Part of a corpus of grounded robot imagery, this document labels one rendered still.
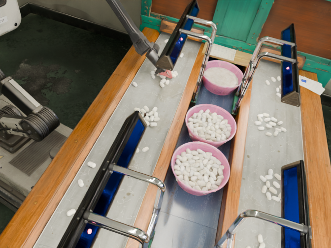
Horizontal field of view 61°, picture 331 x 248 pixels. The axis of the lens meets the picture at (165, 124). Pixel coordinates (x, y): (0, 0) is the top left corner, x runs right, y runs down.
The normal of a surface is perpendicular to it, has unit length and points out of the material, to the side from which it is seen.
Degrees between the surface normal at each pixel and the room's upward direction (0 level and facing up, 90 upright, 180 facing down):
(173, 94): 0
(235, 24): 90
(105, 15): 90
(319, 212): 0
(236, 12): 90
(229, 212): 0
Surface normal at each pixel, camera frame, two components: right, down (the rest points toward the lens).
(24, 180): 0.12, -0.65
